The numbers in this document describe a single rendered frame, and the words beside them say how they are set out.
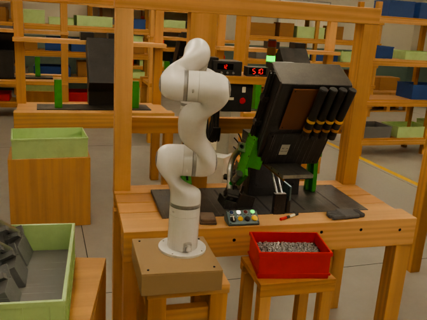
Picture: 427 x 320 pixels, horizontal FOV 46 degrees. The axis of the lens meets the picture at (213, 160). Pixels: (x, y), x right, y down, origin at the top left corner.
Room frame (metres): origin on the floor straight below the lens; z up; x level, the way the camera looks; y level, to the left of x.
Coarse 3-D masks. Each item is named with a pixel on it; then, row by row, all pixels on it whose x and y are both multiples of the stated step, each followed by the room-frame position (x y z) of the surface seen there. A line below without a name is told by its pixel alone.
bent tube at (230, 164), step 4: (240, 144) 2.53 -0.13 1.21; (244, 144) 2.54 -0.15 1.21; (236, 148) 2.55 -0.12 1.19; (240, 148) 2.52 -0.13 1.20; (244, 148) 2.53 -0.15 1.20; (236, 152) 2.55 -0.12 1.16; (232, 156) 2.57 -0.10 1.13; (236, 156) 2.57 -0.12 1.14; (232, 160) 2.57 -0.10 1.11; (228, 164) 2.58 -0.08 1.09; (232, 164) 2.57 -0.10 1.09; (228, 168) 2.56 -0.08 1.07; (232, 168) 2.57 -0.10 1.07; (228, 172) 2.55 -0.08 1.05; (232, 172) 2.55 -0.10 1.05; (228, 176) 2.53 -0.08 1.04; (232, 176) 2.53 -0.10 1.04; (228, 180) 2.51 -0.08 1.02; (228, 184) 2.49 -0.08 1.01; (228, 188) 2.47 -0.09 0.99; (232, 188) 2.47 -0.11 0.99
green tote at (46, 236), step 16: (16, 224) 1.93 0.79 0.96; (32, 224) 1.94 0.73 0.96; (48, 224) 1.95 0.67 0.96; (64, 224) 1.96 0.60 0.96; (32, 240) 1.93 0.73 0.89; (48, 240) 1.95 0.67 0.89; (64, 240) 1.96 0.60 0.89; (64, 288) 1.45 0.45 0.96; (0, 304) 1.34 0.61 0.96; (16, 304) 1.35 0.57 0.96; (32, 304) 1.36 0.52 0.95; (48, 304) 1.37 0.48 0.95; (64, 304) 1.38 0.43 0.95
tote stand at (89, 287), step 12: (84, 264) 1.94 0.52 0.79; (96, 264) 1.95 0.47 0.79; (84, 276) 1.84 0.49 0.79; (96, 276) 1.85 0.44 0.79; (72, 288) 1.74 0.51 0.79; (84, 288) 1.75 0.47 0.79; (96, 288) 1.75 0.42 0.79; (72, 300) 1.66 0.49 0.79; (84, 300) 1.66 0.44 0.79; (96, 300) 1.70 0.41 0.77; (72, 312) 1.58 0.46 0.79; (84, 312) 1.59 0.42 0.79; (96, 312) 1.70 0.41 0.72
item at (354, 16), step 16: (128, 0) 2.65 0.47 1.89; (144, 0) 2.67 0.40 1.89; (160, 0) 2.69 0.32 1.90; (176, 0) 2.71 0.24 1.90; (192, 0) 2.74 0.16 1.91; (208, 0) 2.76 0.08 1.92; (224, 0) 2.78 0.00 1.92; (240, 0) 2.81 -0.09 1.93; (256, 0) 2.83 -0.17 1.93; (272, 0) 2.86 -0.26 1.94; (256, 16) 2.84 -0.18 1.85; (272, 16) 2.86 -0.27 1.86; (288, 16) 2.89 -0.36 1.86; (304, 16) 2.91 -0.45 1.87; (320, 16) 2.94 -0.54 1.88; (336, 16) 2.97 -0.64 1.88; (352, 16) 2.99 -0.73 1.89; (368, 16) 3.02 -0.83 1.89
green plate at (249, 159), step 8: (248, 136) 2.54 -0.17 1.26; (248, 144) 2.51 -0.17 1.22; (256, 144) 2.47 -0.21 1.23; (248, 152) 2.47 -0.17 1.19; (256, 152) 2.47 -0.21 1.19; (240, 160) 2.54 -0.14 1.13; (248, 160) 2.44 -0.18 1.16; (256, 160) 2.47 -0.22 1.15; (240, 168) 2.50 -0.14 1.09; (256, 168) 2.47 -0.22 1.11
